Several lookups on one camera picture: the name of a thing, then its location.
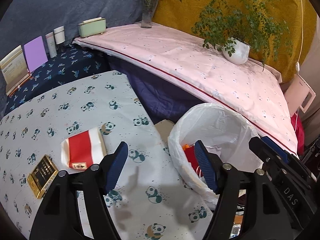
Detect dark purple cloth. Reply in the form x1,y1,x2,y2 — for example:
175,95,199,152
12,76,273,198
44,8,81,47
107,56,204,124

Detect white cosmetic tube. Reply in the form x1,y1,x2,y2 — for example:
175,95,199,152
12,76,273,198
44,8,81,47
46,32,57,58

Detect orange snack bag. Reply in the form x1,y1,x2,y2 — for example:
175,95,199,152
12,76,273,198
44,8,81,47
182,144,194,154

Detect pink device with cable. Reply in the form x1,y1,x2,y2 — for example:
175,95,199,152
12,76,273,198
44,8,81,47
284,74,316,116

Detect red fuzzy cloth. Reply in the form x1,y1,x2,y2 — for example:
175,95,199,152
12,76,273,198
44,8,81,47
185,148,202,177

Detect mustard yellow backdrop cloth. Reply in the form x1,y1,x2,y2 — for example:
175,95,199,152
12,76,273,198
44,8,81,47
153,0,317,82

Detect white bag lined trash bin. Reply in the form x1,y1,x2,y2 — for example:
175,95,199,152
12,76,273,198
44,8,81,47
168,103,263,210

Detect blue grey backdrop cloth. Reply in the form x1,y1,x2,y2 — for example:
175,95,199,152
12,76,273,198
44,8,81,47
1,0,142,57

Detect purple notebook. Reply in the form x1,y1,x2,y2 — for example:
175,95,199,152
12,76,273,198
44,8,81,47
24,36,48,73

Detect red gold cigarette box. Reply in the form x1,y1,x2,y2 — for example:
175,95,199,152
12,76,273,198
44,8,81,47
27,154,58,199

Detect glass vase red flowers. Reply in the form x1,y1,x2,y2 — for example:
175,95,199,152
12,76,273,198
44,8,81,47
135,0,167,29

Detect potted green plant white pot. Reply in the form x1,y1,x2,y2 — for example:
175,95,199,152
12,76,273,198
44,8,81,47
180,0,293,62

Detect white cosmetic jar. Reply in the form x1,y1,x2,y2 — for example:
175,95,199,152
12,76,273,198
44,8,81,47
54,26,65,53

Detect green tissue box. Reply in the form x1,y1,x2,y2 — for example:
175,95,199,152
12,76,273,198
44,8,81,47
78,17,106,38

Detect pink bed sheet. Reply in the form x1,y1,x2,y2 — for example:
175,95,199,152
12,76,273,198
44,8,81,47
74,24,297,154

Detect navy floral cloth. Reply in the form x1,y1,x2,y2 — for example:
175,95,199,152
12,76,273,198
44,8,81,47
4,44,110,114

